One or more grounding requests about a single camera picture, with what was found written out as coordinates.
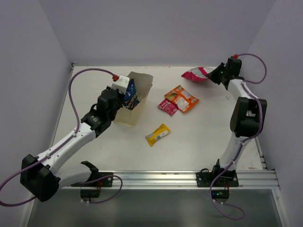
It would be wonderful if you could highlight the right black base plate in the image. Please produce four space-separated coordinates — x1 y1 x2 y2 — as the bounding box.
196 166 239 187

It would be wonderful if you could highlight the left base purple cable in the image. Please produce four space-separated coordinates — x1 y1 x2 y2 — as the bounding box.
80 174 124 206

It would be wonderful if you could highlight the brown paper bag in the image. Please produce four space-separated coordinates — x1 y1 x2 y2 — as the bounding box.
114 71 153 127

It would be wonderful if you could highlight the orange snack packet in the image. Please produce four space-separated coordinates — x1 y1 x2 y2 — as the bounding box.
164 85 200 113

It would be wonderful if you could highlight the yellow snack packet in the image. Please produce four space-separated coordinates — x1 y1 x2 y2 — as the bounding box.
145 124 171 147

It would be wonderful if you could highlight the small red snack packet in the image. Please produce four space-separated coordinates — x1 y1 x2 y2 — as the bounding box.
158 98 178 116

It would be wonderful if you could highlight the aluminium rail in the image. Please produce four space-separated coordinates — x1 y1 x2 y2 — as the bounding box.
55 169 279 190

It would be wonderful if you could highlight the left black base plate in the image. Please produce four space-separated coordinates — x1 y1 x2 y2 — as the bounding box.
71 161 113 187

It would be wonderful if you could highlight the blue snack packet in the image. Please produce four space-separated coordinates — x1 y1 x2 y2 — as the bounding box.
122 79 140 110

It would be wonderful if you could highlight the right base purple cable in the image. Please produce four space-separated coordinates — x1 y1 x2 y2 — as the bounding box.
210 184 246 220

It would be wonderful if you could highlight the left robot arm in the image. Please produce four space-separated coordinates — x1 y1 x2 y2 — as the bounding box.
20 86 126 202

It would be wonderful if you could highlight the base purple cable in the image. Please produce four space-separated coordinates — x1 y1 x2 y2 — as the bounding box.
210 184 246 220
80 174 124 206

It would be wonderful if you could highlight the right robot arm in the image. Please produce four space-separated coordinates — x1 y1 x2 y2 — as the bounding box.
207 54 267 186

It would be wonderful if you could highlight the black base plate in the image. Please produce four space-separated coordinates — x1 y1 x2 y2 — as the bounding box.
196 166 239 187
71 161 113 187

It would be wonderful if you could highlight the magenta large snack packet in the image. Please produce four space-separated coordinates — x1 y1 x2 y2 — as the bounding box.
181 67 213 82

